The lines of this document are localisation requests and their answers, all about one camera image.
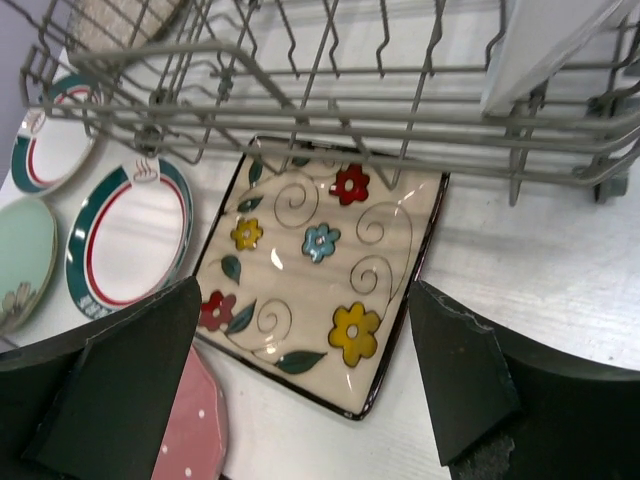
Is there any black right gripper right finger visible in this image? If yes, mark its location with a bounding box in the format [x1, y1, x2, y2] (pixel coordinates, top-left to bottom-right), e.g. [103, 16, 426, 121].
[408, 281, 639, 479]

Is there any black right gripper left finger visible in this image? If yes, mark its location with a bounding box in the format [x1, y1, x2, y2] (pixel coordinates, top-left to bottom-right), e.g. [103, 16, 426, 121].
[1, 277, 201, 479]

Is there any white oval plate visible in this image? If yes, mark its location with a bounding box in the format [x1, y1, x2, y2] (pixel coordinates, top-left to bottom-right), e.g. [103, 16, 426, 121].
[480, 0, 639, 116]

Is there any pink dotted scalloped plate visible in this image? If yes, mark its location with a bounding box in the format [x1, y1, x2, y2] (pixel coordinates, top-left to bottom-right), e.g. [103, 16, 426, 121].
[151, 348, 229, 480]

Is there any mint green flower plate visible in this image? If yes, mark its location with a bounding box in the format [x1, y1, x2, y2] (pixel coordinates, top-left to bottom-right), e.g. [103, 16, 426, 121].
[1, 197, 58, 336]

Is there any white plate steam logo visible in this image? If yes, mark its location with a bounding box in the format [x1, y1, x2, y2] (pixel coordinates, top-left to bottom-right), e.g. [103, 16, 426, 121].
[65, 157, 194, 320]

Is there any cream floral square plate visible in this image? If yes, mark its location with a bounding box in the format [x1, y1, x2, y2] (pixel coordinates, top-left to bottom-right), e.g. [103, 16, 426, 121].
[195, 135, 449, 420]

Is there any white plate green red rim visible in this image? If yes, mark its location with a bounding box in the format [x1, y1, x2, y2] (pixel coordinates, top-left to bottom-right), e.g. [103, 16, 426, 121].
[11, 73, 102, 195]

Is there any speckled brown round plate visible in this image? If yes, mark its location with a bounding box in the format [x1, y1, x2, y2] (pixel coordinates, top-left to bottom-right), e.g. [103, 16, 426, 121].
[68, 1, 185, 49]

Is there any grey wire dish rack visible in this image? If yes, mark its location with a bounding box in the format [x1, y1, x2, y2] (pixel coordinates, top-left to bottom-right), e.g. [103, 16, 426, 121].
[6, 1, 639, 202]

